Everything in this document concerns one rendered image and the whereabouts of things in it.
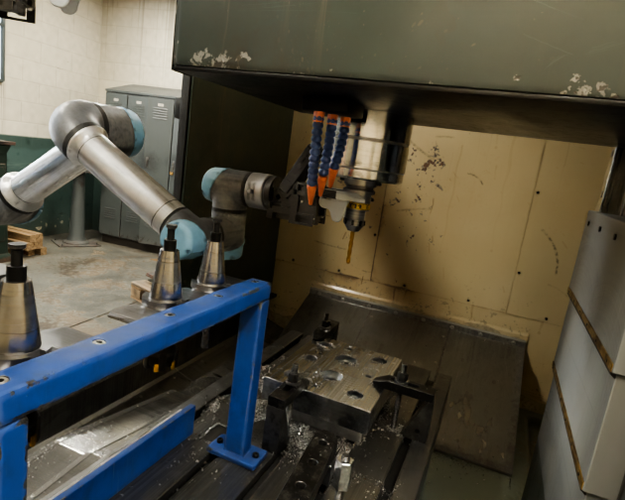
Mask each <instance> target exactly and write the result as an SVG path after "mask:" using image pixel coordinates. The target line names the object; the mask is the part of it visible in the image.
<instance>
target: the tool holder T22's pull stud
mask: <svg viewBox="0 0 625 500"><path fill-rule="evenodd" d="M8 248H9V249H10V250H11V263H10V264H7V265H6V281H8V282H24V281H27V267H28V265H27V264H23V250H24V249H25V248H27V243H25V242H9V243H8Z"/></svg>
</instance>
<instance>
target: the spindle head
mask: <svg viewBox="0 0 625 500"><path fill-rule="evenodd" d="M173 65H174V66H175V70H177V71H180V72H183V73H186V74H189V75H192V76H195V77H198V78H201V79H204V80H206V81H209V82H212V83H215V84H218V85H221V86H224V87H227V88H230V89H233V90H236V91H239V92H242V93H245V94H248V95H251V96H254V97H257V98H260V99H263V100H266V101H269V102H272V103H275V104H277V105H280V106H283V107H286V108H289V109H292V110H295V111H298V112H301V113H307V114H313V113H311V112H308V111H305V110H303V109H302V105H303V97H304V96H305V95H308V96H325V97H342V98H349V99H351V100H353V101H355V102H357V103H359V104H361V105H363V106H364V109H369V110H376V111H383V112H389V113H394V114H399V115H403V116H407V117H410V118H413V119H414V120H415V121H414V125H417V126H426V127H435V128H443V129H452V130H462V131H471V132H480V133H489V134H498V135H507V136H516V137H525V138H535V139H544V140H553V141H562V142H571V143H579V144H588V145H598V146H607V147H616V148H625V0H178V9H177V21H176V33H175V46H174V59H173Z"/></svg>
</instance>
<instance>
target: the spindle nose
mask: <svg viewBox="0 0 625 500"><path fill-rule="evenodd" d="M414 121H415V120H414V119H413V118H410V117H407V116H403V115H399V114H394V113H389V112H383V111H376V110H369V109H364V113H363V118H362V119H353V118H351V121H350V128H349V133H348V134H347V135H348V139H347V140H346V141H347V145H346V146H345V152H343V158H341V163H340V164H339V170H338V172H337V175H336V176H337V177H342V178H348V179H355V180H361V181H367V182H374V183H382V184H391V185H400V184H401V183H402V182H403V176H404V174H405V171H406V166H407V161H408V155H409V146H410V144H411V138H412V132H413V127H414ZM339 128H340V118H339V117H338V120H337V125H336V131H335V137H334V141H335V142H334V144H332V145H333V150H332V151H331V152H332V157H333V153H334V151H335V146H336V145H337V144H336V141H337V140H338V134H339V133H340V132H339ZM332 157H331V158H332Z"/></svg>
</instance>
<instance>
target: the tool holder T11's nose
mask: <svg viewBox="0 0 625 500"><path fill-rule="evenodd" d="M365 212H366V211H360V210H353V209H348V208H347V209H346V215H345V217H344V218H343V222H344V224H345V226H346V228H347V230H349V231H354V232H358V231H359V230H360V229H361V228H362V227H363V226H365V222H366V221H365V219H364V218H365Z"/></svg>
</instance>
